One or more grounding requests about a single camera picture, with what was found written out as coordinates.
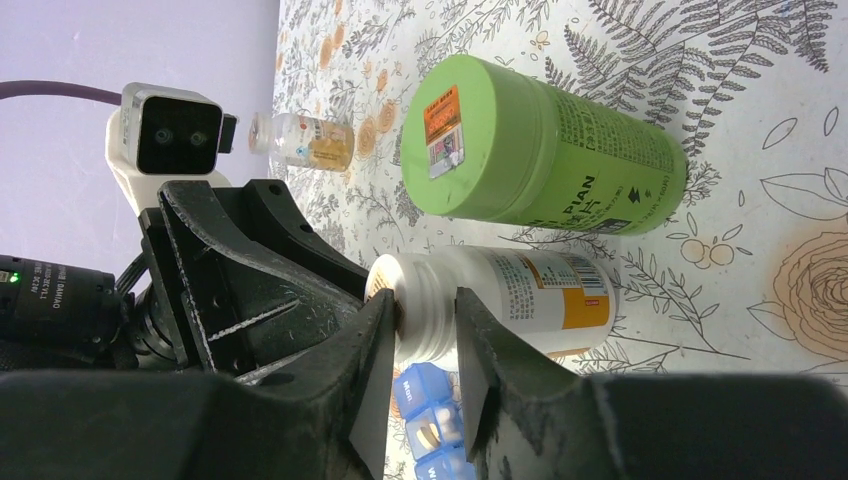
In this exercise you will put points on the white cap pill bottle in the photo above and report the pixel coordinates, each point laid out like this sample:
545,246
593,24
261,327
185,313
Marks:
562,304

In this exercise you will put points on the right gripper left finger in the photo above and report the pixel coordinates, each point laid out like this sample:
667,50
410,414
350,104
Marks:
322,416

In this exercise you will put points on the amber pill bottle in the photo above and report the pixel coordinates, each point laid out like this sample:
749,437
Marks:
301,141

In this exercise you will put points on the green pill bottle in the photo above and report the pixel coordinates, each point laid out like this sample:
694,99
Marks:
482,142

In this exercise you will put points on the blue weekly pill organizer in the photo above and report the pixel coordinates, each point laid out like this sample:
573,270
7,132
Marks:
429,409

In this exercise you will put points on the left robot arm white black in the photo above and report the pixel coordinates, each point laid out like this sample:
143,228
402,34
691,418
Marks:
231,280

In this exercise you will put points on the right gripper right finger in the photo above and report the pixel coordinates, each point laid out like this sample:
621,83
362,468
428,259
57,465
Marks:
526,417

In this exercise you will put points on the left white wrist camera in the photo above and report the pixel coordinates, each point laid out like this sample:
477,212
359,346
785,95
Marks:
161,134

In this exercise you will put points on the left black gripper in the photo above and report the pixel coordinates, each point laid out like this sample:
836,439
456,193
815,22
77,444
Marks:
192,285

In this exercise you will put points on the floral patterned table mat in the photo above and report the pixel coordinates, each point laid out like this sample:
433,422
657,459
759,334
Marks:
749,273

